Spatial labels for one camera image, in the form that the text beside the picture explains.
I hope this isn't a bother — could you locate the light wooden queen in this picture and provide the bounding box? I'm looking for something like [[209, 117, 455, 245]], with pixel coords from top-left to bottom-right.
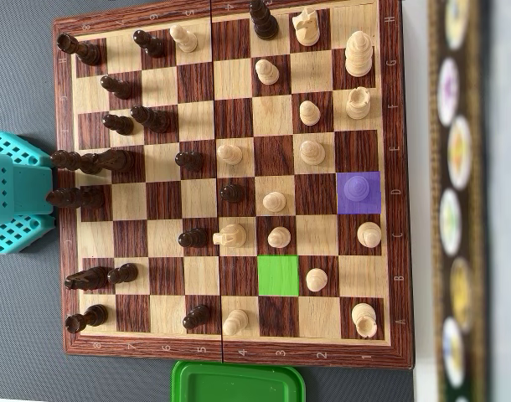
[[343, 175, 370, 205]]

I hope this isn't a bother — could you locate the wooden folding chess board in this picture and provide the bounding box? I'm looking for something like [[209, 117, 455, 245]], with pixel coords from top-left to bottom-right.
[[52, 0, 416, 370]]

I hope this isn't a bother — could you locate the light wooden pawn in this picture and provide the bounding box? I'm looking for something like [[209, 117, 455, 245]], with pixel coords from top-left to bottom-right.
[[222, 309, 250, 336], [306, 267, 328, 293], [262, 191, 286, 214], [169, 23, 198, 54], [216, 143, 243, 167], [298, 100, 322, 126], [267, 226, 292, 249], [254, 59, 280, 85]]

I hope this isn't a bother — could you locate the dark wooden pawn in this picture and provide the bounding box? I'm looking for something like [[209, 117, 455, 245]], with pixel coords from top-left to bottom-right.
[[102, 112, 135, 136], [132, 28, 165, 59], [100, 75, 133, 101], [182, 304, 211, 331], [174, 150, 204, 172], [219, 184, 245, 205], [107, 263, 139, 286], [178, 228, 209, 248]]

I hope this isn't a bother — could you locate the light wooden knight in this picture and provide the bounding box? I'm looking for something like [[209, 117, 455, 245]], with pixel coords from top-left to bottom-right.
[[212, 223, 247, 248], [292, 7, 320, 47]]

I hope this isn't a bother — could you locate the light wooden rook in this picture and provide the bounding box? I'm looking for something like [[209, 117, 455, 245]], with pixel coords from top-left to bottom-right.
[[345, 86, 372, 121], [351, 301, 380, 339]]

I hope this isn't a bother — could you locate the dark wooden queen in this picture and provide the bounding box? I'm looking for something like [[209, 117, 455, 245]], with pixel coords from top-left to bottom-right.
[[45, 187, 106, 210]]

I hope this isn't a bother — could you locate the green plastic tray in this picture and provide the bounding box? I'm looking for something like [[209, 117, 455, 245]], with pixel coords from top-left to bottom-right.
[[171, 359, 306, 402]]

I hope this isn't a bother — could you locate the dark wooden king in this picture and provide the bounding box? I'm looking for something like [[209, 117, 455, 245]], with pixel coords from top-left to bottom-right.
[[49, 149, 98, 175]]

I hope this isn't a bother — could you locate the dark wooden rook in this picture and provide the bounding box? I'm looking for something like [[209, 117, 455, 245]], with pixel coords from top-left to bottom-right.
[[56, 33, 102, 67], [65, 304, 109, 335]]

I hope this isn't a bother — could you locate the dark ornate medallion box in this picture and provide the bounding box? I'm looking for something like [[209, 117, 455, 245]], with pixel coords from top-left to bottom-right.
[[426, 0, 491, 402]]

